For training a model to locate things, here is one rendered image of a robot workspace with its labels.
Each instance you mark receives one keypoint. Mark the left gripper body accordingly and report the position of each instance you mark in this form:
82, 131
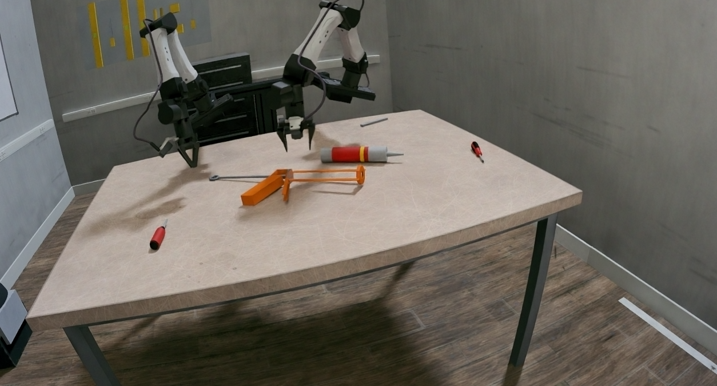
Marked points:
293, 118

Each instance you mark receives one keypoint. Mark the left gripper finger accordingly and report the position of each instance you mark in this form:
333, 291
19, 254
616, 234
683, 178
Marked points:
282, 135
311, 134

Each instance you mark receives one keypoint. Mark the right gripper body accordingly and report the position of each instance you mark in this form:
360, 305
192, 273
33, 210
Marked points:
184, 134

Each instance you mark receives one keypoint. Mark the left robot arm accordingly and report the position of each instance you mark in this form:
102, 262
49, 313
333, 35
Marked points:
345, 20

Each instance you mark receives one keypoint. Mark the red and white cylinder with yellow stripe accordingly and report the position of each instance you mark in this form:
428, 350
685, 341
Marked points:
356, 154

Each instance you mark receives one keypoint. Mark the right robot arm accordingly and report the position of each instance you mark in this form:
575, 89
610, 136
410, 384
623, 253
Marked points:
179, 79

